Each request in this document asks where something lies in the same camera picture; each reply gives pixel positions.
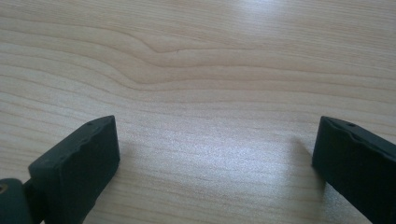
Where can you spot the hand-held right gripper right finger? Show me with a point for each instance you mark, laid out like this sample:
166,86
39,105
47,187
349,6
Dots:
358,165

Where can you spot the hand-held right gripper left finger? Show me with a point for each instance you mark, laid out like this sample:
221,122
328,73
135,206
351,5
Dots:
77,168

